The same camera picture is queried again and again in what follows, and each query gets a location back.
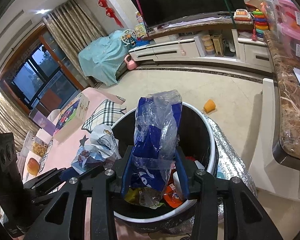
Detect cream stacked containers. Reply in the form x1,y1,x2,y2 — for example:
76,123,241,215
201,34,215,57

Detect purple drink bottle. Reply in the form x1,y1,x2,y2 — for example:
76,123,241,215
28,107,54,134

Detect ferris wheel toy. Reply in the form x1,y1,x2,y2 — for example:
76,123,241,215
122,29,138,48

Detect colourful puzzle box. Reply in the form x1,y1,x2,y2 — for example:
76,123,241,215
53,92,90,142

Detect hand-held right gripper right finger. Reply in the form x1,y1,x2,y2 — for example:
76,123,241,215
175,146,284,240

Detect pink kettlebell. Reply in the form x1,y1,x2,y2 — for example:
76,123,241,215
124,54,137,71

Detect rainbow stacking ring toy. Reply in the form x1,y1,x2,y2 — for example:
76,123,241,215
252,9,270,42

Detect white waste bin black liner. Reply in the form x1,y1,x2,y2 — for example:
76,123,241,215
110,102,219,230

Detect yellow toy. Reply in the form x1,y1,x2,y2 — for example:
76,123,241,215
134,22,147,37

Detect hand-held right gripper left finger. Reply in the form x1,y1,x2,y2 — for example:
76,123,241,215
22,145,134,240

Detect black flat television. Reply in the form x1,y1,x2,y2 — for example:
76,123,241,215
124,0,248,28

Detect white television cabinet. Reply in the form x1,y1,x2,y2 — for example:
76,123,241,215
129,17,273,74

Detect red yellow apple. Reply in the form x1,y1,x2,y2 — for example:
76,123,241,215
27,157,40,176

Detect toy cash register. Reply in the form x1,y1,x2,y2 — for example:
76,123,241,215
234,9,254,21

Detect red hanging decoration string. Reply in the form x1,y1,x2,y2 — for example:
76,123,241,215
86,0,124,27

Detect orange blue snack wrapper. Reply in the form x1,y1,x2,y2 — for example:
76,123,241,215
164,165,188,207

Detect golden curtain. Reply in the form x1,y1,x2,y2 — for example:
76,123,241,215
0,84,40,150
42,0,108,60

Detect green white spout pouch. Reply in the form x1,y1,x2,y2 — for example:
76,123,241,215
124,187,165,209

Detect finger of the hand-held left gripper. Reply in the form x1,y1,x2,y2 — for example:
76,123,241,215
22,167,66,191
29,163,106,198

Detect silver foil bag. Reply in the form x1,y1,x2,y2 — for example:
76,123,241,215
205,115,258,199

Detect white tissue pack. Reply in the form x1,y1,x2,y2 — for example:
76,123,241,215
129,89,183,193

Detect teal cloth covered armchair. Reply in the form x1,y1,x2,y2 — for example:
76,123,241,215
78,30,138,87

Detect pink plastic storage boxes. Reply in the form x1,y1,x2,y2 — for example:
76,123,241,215
262,0,300,67

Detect glass balcony door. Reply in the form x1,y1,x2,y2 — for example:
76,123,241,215
0,25,87,113

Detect clear plastic snack jar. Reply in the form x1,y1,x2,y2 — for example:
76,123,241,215
21,131,53,157

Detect brown marble counter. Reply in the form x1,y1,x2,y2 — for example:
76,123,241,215
263,30,300,173

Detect white paper bag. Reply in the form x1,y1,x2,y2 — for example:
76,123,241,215
70,124,122,174

